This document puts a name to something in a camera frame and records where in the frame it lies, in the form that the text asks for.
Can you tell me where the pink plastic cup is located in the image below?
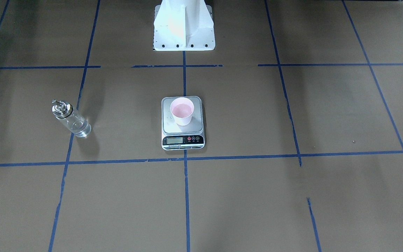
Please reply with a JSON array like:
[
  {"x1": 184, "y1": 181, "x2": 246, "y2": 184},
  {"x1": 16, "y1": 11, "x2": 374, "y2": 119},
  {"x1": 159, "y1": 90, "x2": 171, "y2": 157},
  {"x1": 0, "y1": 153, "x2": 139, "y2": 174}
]
[{"x1": 170, "y1": 97, "x2": 195, "y2": 126}]

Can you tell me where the clear glass sauce bottle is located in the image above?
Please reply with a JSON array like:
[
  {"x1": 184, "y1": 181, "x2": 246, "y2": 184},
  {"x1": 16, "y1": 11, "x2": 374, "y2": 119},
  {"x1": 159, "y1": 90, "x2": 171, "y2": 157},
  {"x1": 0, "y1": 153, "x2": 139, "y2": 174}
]
[{"x1": 51, "y1": 99, "x2": 92, "y2": 138}]

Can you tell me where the silver digital kitchen scale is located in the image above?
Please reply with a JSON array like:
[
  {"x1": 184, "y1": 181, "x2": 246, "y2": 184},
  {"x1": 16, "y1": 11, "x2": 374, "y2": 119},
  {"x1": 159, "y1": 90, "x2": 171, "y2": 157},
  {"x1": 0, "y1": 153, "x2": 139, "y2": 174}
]
[{"x1": 161, "y1": 96, "x2": 206, "y2": 151}]

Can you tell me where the blue tape line lengthwise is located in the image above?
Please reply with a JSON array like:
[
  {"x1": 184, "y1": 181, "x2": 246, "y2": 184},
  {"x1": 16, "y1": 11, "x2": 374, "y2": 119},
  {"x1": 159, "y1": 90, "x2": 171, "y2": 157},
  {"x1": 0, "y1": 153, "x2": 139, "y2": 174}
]
[{"x1": 182, "y1": 51, "x2": 191, "y2": 252}]

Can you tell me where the blue tape line crosswise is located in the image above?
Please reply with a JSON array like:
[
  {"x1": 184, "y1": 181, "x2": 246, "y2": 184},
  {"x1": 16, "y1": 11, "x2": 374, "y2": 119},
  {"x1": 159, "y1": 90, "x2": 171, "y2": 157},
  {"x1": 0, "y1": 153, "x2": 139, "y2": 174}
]
[{"x1": 0, "y1": 150, "x2": 403, "y2": 167}]

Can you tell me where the brown paper table cover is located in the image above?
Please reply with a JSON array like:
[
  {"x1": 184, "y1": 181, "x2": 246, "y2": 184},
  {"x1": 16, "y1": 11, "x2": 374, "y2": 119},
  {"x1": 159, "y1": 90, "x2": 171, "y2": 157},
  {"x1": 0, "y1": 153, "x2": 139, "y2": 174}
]
[{"x1": 0, "y1": 0, "x2": 403, "y2": 252}]

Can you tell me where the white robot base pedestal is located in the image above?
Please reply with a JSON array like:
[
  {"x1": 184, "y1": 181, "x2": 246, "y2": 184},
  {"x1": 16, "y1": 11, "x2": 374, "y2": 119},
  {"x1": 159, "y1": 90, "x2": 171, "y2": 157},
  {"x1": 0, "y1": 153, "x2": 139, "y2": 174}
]
[{"x1": 153, "y1": 0, "x2": 216, "y2": 51}]

